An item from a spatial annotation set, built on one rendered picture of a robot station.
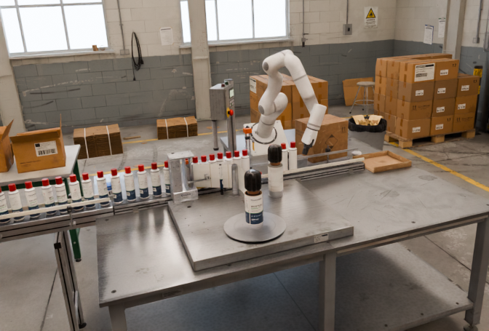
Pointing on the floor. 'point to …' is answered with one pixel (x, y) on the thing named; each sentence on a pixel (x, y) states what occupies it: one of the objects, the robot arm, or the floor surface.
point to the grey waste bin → (376, 140)
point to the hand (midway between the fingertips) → (305, 151)
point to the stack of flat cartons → (98, 141)
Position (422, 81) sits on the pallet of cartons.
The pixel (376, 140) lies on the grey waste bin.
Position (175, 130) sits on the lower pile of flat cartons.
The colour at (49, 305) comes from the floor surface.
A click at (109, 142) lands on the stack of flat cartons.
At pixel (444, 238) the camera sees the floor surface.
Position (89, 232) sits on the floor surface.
